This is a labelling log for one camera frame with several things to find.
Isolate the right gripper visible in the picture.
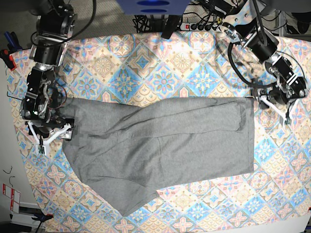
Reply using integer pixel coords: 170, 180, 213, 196
25, 118, 75, 154

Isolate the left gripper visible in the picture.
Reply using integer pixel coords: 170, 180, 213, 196
252, 88, 301, 125

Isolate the grey T-shirt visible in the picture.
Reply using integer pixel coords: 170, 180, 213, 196
60, 97, 255, 216

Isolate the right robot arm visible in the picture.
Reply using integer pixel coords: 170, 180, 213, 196
19, 0, 76, 155

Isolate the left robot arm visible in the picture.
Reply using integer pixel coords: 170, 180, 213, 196
219, 0, 309, 126

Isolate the red white label sheet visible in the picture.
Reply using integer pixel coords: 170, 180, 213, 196
2, 183, 21, 214

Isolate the patterned colourful tablecloth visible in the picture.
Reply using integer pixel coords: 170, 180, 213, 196
5, 32, 311, 233

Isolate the red black clamp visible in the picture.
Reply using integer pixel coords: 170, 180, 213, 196
0, 50, 17, 71

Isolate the blue clamp upper left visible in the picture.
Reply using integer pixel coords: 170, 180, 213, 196
4, 32, 20, 52

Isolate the blue clamp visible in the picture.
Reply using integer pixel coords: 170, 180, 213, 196
4, 32, 20, 52
32, 213, 53, 233

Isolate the blue clamp lower left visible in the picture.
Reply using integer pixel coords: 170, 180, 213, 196
32, 213, 53, 233

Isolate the white power strip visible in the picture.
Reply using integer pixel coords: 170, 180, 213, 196
179, 22, 223, 32

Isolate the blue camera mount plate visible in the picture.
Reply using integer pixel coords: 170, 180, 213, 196
117, 0, 190, 15

